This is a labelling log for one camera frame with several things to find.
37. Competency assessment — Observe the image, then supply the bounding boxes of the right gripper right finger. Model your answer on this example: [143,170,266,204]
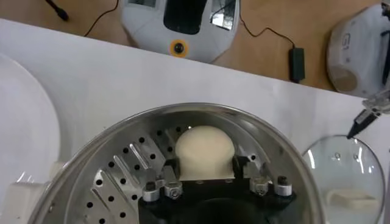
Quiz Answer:
[233,155,293,196]

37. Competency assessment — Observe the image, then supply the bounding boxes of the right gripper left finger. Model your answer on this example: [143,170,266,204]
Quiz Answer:
[142,158,183,202]

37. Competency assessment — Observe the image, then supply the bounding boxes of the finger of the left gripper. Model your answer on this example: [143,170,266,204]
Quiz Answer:
[346,91,390,140]

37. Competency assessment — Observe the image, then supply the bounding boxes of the white steamed baozi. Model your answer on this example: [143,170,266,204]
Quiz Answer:
[175,125,236,181]

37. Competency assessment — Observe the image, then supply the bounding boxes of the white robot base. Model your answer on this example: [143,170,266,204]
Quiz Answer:
[121,0,241,64]

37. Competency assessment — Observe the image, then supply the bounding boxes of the steel perforated steamer basket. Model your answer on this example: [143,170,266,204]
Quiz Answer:
[27,102,325,224]

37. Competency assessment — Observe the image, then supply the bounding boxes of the white round plate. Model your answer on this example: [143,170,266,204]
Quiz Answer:
[0,53,61,186]

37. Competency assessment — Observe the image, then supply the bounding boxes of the glass lid with cream handle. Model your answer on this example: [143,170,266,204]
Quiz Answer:
[301,135,386,224]

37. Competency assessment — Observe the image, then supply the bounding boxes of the black power brick with cord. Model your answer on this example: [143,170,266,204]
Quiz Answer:
[239,13,306,83]

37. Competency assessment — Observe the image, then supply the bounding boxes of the black cable plug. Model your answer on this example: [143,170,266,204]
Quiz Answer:
[44,0,69,22]

